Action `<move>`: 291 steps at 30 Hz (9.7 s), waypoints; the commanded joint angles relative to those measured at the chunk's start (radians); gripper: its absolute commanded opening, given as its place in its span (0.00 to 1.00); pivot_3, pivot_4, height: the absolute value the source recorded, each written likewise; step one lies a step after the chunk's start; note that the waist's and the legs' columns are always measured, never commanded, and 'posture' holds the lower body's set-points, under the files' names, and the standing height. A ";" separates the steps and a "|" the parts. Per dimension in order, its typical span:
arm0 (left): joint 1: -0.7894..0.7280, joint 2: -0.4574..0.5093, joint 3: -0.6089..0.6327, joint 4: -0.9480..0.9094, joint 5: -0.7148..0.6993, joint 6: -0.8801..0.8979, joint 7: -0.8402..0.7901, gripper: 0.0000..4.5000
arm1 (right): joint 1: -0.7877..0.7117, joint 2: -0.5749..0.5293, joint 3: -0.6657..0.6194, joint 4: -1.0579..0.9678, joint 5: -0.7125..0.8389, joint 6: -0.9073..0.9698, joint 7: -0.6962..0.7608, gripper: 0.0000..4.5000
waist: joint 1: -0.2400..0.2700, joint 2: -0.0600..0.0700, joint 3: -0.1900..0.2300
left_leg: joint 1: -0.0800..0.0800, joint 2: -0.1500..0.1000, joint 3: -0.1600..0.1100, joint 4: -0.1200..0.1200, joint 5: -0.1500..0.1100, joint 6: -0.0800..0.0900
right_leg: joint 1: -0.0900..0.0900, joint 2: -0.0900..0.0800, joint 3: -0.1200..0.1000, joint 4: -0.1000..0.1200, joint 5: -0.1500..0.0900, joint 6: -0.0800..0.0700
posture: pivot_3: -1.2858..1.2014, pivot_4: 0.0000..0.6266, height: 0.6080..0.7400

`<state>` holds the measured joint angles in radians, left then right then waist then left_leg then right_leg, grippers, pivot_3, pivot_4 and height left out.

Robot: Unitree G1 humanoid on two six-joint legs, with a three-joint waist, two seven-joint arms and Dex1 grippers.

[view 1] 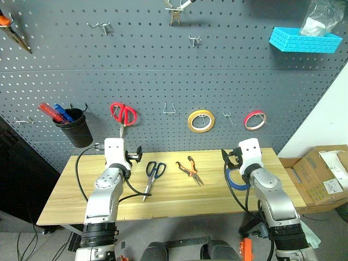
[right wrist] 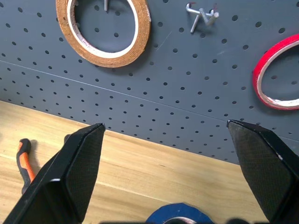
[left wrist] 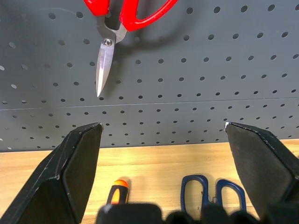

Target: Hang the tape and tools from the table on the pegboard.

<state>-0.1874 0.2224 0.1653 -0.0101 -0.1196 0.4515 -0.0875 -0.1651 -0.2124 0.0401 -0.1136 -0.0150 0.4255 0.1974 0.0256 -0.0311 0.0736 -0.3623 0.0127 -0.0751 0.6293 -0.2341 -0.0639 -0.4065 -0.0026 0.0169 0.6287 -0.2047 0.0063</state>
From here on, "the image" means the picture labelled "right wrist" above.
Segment orange black handled pliers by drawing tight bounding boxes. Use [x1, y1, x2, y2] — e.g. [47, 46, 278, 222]
[16, 138, 37, 196]

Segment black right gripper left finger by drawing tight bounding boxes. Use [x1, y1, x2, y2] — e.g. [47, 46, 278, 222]
[0, 123, 106, 224]

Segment dark grey pegboard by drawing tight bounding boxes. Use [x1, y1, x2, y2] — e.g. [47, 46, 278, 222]
[0, 0, 299, 172]

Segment blue tape roll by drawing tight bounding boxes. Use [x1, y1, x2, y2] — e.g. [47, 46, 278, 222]
[145, 202, 214, 224]

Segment yellowish brown tape roll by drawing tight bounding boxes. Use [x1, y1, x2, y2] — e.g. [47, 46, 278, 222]
[55, 0, 152, 69]

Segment red tape roll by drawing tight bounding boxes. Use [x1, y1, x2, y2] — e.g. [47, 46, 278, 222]
[252, 34, 299, 111]

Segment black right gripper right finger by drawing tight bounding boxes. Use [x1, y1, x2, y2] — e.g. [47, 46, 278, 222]
[226, 119, 299, 224]

